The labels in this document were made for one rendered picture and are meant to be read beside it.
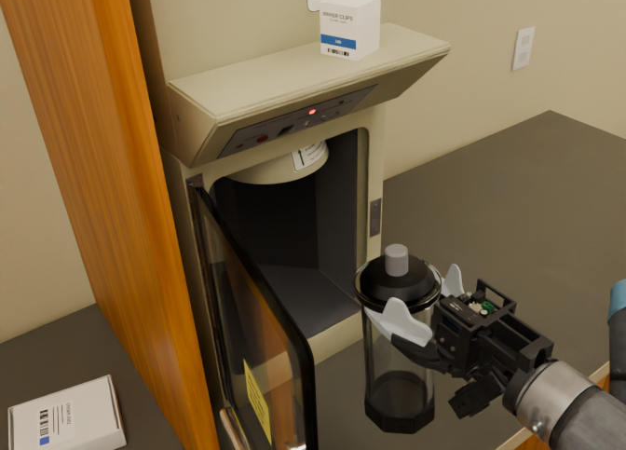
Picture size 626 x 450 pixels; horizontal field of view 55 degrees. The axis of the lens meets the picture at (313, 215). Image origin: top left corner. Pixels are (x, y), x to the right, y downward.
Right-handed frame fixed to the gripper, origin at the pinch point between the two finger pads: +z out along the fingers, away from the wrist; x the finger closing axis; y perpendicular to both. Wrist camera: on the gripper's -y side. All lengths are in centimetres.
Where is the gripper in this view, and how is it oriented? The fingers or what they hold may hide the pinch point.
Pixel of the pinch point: (401, 297)
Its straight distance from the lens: 76.8
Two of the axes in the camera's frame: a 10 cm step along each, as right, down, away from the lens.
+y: -0.4, -8.3, -5.6
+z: -5.8, -4.4, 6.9
